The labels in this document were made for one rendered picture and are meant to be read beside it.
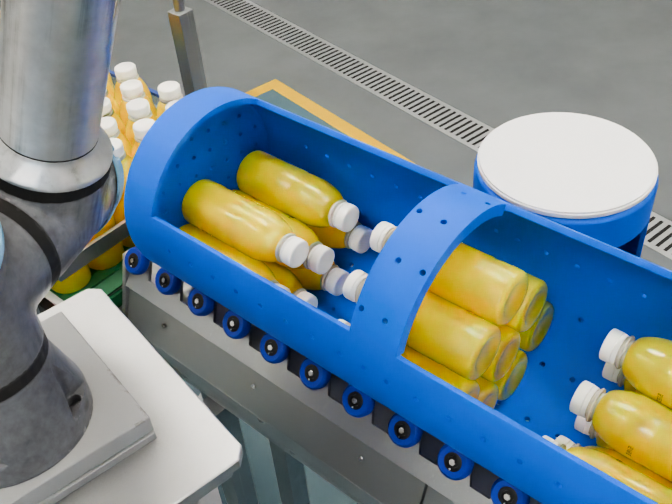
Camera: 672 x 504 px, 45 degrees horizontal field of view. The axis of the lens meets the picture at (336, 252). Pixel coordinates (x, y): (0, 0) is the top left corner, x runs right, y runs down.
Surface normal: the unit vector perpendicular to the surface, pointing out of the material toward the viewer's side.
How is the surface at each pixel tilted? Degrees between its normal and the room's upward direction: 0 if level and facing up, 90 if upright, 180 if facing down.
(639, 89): 0
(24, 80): 87
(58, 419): 71
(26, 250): 63
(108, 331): 0
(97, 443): 2
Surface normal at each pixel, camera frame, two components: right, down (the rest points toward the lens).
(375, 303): -0.55, -0.04
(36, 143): -0.01, 0.73
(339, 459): -0.63, 0.25
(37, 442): 0.65, 0.16
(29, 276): 0.94, 0.04
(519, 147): -0.07, -0.74
